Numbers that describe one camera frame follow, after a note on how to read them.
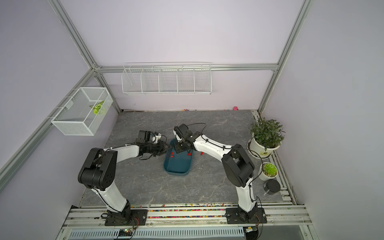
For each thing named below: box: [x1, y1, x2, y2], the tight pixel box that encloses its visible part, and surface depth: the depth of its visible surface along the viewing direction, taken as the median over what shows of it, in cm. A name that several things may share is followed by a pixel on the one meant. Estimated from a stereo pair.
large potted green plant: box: [247, 118, 286, 160], surface depth 86 cm
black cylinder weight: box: [263, 179, 281, 196], surface depth 81 cm
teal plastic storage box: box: [164, 138, 193, 176], surface depth 93 cm
